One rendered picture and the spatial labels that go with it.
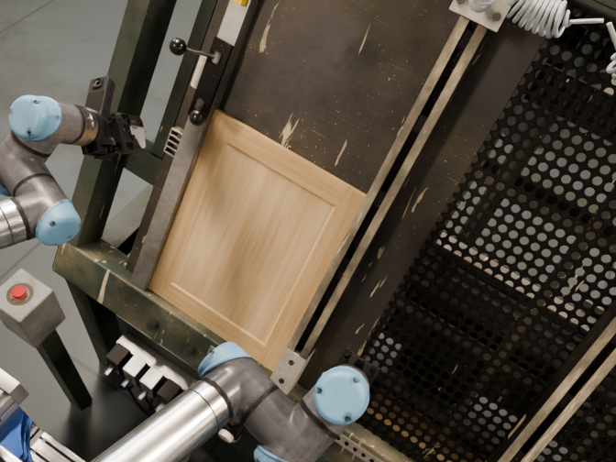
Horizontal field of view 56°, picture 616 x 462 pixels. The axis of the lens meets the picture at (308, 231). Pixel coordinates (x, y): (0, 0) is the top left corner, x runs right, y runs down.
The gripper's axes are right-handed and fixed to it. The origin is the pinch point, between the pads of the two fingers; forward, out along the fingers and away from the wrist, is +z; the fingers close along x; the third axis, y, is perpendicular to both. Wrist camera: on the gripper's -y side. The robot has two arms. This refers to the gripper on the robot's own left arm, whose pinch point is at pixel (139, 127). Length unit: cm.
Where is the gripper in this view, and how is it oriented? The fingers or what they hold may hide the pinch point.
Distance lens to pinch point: 138.5
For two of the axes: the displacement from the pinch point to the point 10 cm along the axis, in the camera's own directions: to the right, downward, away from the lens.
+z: 2.8, -0.5, 9.6
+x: 9.4, -2.0, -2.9
